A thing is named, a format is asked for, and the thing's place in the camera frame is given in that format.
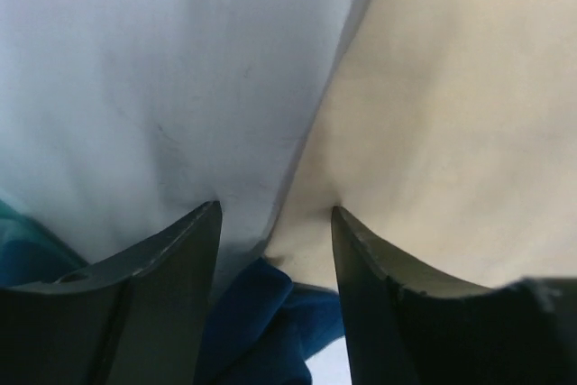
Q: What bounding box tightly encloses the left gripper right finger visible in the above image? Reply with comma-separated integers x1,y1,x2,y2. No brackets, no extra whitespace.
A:
331,206,576,384

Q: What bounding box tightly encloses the teal plastic basket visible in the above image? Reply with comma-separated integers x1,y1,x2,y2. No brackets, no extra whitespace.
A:
1,201,54,247

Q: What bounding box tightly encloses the blue t shirt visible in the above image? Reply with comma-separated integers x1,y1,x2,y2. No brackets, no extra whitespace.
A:
0,235,351,385

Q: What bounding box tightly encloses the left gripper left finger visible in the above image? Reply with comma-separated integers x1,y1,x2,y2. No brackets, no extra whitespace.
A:
1,202,222,384

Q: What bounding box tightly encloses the beige t shirt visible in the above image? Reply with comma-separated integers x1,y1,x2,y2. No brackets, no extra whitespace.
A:
266,0,576,288

